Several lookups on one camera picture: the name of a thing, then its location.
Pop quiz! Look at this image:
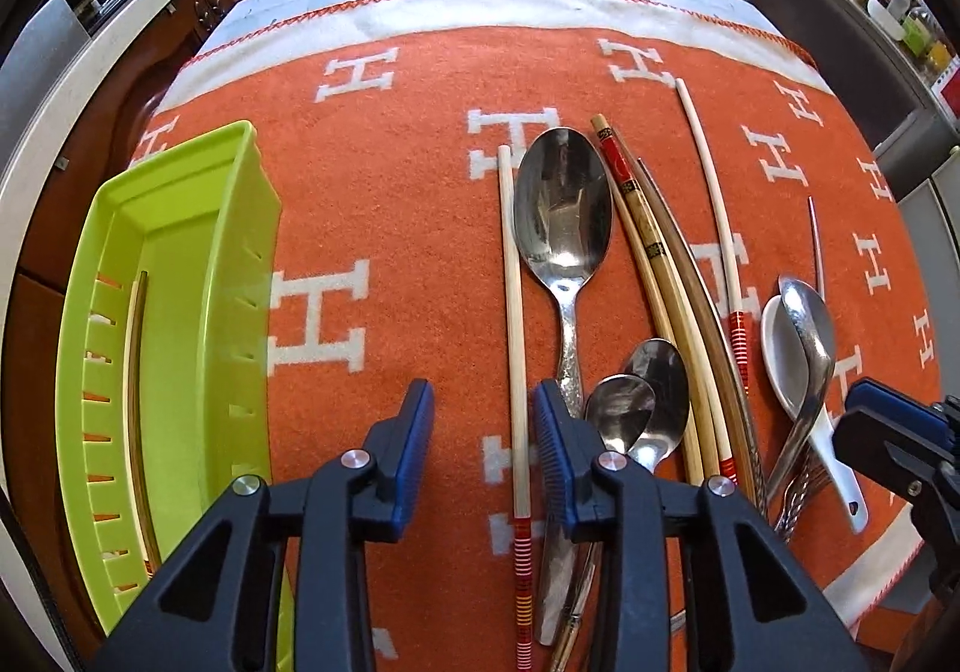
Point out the orange H-pattern blanket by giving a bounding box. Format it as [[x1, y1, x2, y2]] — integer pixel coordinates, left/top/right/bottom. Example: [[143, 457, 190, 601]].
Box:
[[127, 0, 944, 672]]

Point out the large steel tablespoon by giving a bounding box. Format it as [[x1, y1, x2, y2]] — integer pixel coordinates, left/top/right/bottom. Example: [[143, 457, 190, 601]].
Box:
[[512, 126, 616, 646]]

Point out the steel drinking straw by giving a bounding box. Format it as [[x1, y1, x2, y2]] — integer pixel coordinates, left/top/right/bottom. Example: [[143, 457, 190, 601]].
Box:
[[807, 196, 827, 300]]

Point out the twisted steel fork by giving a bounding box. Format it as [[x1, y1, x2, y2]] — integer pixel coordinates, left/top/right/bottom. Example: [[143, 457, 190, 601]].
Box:
[[775, 448, 830, 542]]

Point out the wooden handled steel spoon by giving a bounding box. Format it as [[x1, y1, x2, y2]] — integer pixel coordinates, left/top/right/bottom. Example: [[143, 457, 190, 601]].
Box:
[[625, 337, 690, 474]]

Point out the bamboo chopstick red tip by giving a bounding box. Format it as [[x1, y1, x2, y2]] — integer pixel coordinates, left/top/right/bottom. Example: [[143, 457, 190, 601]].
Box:
[[590, 113, 737, 482]]

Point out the dark brown wooden chopstick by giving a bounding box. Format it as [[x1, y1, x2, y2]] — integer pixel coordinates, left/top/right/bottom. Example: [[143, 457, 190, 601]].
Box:
[[122, 271, 161, 578]]

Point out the steel dishwasher front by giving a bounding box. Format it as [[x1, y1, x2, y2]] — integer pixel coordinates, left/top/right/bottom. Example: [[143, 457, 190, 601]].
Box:
[[747, 0, 958, 199]]

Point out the green plastic utensil tray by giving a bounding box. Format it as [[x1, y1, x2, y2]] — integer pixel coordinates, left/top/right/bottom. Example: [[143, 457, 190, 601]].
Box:
[[55, 121, 281, 630]]

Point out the cream striped chopstick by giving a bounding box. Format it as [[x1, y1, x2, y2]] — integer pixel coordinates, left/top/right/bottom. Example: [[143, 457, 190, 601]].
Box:
[[675, 77, 748, 391], [496, 145, 534, 670]]

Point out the white ceramic soup spoon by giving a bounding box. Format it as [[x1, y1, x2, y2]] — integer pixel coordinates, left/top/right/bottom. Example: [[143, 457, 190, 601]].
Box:
[[760, 295, 869, 534]]

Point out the small steel teaspoon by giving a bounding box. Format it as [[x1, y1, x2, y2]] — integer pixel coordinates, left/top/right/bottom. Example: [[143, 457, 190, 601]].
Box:
[[547, 371, 659, 672]]

